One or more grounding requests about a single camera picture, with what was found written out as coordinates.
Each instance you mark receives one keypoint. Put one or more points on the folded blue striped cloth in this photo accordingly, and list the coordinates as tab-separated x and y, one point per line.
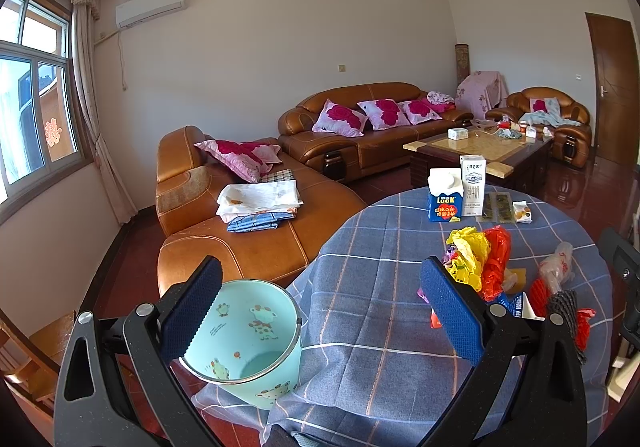
258	222

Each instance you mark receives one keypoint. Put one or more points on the brown leather armchair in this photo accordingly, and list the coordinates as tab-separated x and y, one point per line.
555	115

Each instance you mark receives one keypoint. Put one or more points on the green clear sachet strip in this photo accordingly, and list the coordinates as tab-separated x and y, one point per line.
497	208

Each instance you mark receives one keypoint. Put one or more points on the brown wooden door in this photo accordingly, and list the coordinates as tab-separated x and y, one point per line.
616	66

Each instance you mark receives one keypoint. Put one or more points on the white tissue box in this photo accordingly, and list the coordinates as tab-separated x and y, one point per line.
457	133

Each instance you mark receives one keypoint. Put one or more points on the yellow plastic bag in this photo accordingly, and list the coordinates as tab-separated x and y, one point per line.
467	251

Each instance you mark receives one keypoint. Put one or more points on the blue Look milk carton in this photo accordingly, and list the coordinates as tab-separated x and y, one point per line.
445	194

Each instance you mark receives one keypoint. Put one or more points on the brown leather three-seat sofa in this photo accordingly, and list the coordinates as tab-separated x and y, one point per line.
349	159

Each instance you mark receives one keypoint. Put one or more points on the window with white frame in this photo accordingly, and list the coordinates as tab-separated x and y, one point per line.
40	138

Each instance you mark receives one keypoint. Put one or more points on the pink floral pillow right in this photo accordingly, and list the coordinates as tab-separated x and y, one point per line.
419	111

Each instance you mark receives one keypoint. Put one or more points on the beige curtain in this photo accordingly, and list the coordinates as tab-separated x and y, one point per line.
84	14

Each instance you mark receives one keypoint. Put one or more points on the wooden chair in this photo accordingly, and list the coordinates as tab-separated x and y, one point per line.
30	364

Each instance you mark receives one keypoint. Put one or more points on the pink floral pillow middle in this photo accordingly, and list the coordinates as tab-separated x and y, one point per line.
383	114

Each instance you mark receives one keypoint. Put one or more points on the clear plastic bag red print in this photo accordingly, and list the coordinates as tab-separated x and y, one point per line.
557	269

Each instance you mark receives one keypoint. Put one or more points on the folded white cloth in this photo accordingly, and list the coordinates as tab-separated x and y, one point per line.
265	197

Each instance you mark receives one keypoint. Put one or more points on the white wall air conditioner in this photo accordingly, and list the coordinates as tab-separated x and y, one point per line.
136	11

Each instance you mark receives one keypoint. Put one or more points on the light blue trash bucket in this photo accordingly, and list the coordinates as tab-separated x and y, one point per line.
249	342

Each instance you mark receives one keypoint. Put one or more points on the pink floral pillow on chaise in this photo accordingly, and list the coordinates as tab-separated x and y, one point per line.
248	160

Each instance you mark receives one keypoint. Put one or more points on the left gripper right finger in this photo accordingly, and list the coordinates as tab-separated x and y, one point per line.
458	308

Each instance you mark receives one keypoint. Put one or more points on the blue plaid tablecloth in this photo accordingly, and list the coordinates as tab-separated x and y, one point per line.
374	372

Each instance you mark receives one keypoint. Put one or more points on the black foam net sleeve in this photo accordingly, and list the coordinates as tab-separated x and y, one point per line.
564	303

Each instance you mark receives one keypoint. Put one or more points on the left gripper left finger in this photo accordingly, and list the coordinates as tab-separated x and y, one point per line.
185	305

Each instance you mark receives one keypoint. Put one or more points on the pink cloth covered object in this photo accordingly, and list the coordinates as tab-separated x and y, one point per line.
481	92

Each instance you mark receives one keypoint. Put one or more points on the red foam net sleeve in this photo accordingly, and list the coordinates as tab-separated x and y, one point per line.
538	296

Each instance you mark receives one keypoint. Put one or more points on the brown leather chaise sofa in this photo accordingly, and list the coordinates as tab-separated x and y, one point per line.
267	230

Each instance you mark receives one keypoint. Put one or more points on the pink floral pillow left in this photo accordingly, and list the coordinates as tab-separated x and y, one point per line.
340	120

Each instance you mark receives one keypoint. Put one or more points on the white tall milk carton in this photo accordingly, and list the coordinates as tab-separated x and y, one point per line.
473	174

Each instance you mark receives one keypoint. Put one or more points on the small white snack box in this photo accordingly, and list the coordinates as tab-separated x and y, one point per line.
522	212

